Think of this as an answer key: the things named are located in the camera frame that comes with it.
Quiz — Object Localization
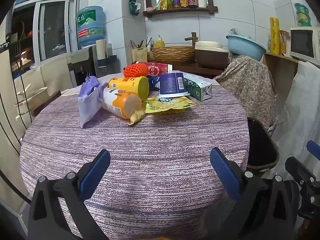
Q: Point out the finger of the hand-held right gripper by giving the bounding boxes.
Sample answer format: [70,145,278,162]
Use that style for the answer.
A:
[285,156,320,220]
[306,140,320,161]

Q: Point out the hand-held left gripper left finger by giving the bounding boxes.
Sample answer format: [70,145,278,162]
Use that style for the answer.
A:
[27,149,112,240]

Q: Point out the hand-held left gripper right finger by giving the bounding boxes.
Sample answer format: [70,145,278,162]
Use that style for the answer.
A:
[209,147,300,240]

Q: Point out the dark brown trash bin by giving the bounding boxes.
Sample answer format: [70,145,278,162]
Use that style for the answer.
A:
[246,117,280,173]

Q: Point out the pale yellow wrapper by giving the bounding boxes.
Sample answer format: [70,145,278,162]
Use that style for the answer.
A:
[128,104,147,126]

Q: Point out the purple tissue packet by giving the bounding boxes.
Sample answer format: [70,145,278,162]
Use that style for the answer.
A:
[78,76,108,128]

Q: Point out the white orange drink bottle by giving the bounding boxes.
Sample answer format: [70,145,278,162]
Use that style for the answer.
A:
[101,88,143,119]

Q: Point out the yellow snack wrapper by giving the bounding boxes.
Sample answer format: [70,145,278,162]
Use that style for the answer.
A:
[142,96,200,115]

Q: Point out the green white drink carton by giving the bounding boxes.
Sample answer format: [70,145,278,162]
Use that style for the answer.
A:
[184,74,213,102]

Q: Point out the yellow cylindrical can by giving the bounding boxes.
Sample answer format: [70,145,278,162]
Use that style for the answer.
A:
[108,76,150,102]

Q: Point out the blue white yogurt cup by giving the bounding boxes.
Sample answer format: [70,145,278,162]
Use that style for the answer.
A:
[158,72,190,98]

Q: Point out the blue wrapper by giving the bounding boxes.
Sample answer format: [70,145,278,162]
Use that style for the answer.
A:
[147,76,162,90]

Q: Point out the orange foam fruit net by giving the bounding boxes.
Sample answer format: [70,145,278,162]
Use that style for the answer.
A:
[123,64,150,78]

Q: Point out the red paper cup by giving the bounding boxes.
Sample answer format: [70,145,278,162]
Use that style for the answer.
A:
[132,61,173,78]

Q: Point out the white plastic sheet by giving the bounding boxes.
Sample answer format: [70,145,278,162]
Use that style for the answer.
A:
[270,60,320,160]

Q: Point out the purple striped tablecloth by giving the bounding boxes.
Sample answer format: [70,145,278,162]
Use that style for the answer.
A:
[19,70,250,240]

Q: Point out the wooden cabinet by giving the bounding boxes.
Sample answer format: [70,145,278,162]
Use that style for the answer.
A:
[262,52,300,100]

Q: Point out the floral paisley cloth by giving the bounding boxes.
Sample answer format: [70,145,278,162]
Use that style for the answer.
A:
[214,55,278,128]

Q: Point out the beige cushioned seat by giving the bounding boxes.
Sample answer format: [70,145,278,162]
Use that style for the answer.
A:
[12,55,75,120]

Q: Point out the white microwave oven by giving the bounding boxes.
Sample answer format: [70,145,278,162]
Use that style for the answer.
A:
[290,27,320,62]

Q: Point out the wooden counter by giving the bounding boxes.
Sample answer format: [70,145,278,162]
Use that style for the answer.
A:
[172,62,230,78]

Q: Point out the grey water dispenser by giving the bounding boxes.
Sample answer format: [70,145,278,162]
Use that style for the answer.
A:
[67,44,120,85]

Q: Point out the yellow roll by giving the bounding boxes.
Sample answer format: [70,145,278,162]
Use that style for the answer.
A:
[269,17,280,55]

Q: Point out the white paper cup stack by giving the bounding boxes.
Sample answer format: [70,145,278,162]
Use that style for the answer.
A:
[96,39,108,68]

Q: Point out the beige brown wash basin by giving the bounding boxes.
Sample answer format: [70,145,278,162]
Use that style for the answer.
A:
[194,41,229,68]

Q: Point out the light blue plastic basin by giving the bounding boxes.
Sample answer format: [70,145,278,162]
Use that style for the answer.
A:
[226,27,267,60]

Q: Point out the beige chopstick holder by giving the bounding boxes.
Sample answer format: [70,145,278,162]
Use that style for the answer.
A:
[131,46,148,63]

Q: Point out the wicker basket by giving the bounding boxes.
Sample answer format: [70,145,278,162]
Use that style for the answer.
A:
[151,46,195,64]

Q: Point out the bunch of dark chopsticks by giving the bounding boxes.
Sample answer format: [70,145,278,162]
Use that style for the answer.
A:
[130,37,153,49]

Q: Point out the brass faucet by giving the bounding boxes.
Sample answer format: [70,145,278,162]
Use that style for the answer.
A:
[184,32,199,46]

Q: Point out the blue water jug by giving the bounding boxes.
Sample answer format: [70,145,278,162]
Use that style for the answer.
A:
[76,6,107,49]

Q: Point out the sliding window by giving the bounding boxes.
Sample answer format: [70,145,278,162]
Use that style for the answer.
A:
[10,0,80,68]

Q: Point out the yellow green seasoning packet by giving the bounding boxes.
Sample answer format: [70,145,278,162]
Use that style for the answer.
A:
[155,0,169,11]

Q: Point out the green wall bag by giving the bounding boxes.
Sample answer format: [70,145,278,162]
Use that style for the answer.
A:
[129,0,142,16]

